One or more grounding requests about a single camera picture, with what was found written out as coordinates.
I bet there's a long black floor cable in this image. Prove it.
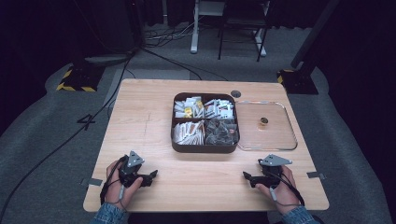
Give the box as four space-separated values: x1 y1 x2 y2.
0 50 136 222

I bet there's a black stand base striped tape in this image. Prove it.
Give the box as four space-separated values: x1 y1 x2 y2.
55 61 106 93

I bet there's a pile of white yellow packets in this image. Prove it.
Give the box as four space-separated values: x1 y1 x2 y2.
174 95 205 119

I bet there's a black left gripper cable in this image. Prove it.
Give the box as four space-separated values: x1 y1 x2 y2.
99 154 129 207

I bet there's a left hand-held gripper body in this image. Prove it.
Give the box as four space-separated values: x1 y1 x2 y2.
118 150 146 189

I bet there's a person's right hand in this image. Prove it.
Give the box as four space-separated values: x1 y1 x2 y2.
256 164 301 216

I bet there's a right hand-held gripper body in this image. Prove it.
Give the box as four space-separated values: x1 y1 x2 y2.
257 153 293 189

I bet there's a pile of clear dark sachets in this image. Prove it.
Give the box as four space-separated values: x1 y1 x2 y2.
204 119 239 147

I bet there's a bundle of floor cables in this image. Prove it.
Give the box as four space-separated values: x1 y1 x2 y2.
143 19 204 49

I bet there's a brown four-compartment box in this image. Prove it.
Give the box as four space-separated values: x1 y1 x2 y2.
170 91 240 154

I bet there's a white desk leg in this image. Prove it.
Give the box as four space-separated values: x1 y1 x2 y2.
190 0 226 55

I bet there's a clear lid with gold knob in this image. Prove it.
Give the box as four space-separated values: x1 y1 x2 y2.
236 99 299 152

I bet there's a pile of white red packets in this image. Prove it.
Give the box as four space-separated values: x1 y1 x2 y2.
204 98 235 120

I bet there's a black slanted stand striped base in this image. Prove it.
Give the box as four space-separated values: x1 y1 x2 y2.
276 0 341 95

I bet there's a pile of white orange sachets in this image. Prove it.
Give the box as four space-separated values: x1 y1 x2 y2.
172 119 205 147

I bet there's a person's left hand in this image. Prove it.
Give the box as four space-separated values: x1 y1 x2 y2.
105 159 145 212

